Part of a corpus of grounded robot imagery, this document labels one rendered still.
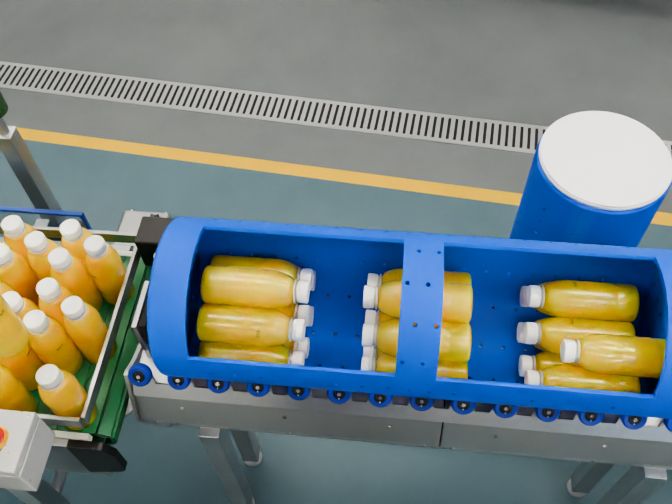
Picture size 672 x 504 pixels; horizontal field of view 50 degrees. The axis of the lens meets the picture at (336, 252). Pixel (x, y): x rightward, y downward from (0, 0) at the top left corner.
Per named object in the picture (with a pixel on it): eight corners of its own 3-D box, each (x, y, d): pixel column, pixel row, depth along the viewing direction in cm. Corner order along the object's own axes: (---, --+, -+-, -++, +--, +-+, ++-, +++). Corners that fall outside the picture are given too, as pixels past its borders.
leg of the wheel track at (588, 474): (587, 498, 214) (660, 420, 162) (567, 497, 214) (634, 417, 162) (585, 479, 217) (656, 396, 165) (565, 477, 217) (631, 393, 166)
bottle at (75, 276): (84, 323, 148) (56, 281, 135) (65, 305, 151) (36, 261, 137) (110, 302, 151) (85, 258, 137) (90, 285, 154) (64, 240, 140)
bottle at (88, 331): (124, 343, 145) (100, 301, 132) (104, 370, 142) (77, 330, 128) (97, 330, 147) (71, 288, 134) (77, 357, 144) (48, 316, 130)
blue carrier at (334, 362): (659, 445, 126) (728, 371, 103) (170, 402, 132) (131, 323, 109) (636, 306, 142) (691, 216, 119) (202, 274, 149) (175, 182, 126)
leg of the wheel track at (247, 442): (260, 468, 221) (231, 383, 169) (242, 466, 222) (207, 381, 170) (263, 449, 224) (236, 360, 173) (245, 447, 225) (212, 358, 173)
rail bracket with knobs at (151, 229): (175, 279, 154) (164, 251, 145) (142, 276, 155) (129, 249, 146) (185, 241, 160) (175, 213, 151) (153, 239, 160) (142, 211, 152)
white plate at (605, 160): (698, 193, 146) (696, 197, 147) (637, 100, 162) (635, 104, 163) (570, 219, 143) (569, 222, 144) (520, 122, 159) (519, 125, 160)
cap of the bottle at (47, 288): (61, 281, 135) (58, 276, 133) (58, 299, 132) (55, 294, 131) (40, 283, 135) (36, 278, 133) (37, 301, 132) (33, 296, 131)
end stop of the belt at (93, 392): (89, 424, 131) (84, 417, 128) (85, 423, 131) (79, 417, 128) (144, 244, 153) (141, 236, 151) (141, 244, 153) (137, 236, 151)
